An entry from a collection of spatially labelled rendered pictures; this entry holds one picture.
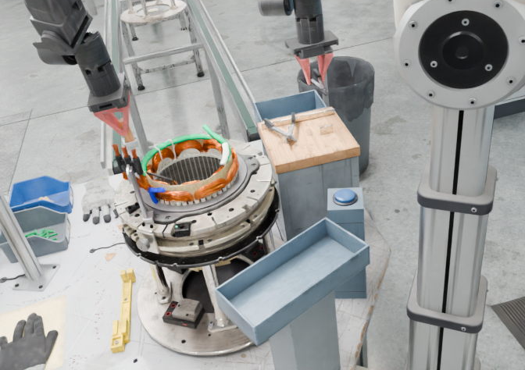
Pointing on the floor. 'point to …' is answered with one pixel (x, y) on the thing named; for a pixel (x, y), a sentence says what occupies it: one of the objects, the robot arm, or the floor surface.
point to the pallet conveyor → (246, 122)
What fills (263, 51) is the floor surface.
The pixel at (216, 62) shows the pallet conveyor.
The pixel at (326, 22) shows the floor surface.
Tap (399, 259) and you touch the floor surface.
